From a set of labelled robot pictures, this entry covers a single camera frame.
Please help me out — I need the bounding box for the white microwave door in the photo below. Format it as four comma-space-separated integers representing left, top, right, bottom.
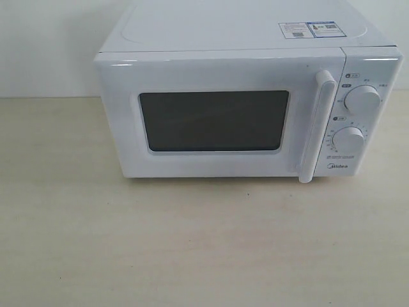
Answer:
94, 48, 346, 183

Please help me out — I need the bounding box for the white microwave oven body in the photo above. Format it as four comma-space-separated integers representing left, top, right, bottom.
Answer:
96, 1, 403, 178

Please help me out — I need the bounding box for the lower white control knob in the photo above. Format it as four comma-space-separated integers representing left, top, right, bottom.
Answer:
332, 127, 365, 154

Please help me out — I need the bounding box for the white control knob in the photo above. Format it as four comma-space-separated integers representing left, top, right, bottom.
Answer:
344, 85, 381, 115
332, 127, 365, 154

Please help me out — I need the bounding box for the upper white control knob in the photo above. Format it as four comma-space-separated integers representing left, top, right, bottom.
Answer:
344, 85, 381, 115

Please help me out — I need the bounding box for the white and blue label sticker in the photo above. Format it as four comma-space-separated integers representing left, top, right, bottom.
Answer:
279, 21, 347, 39

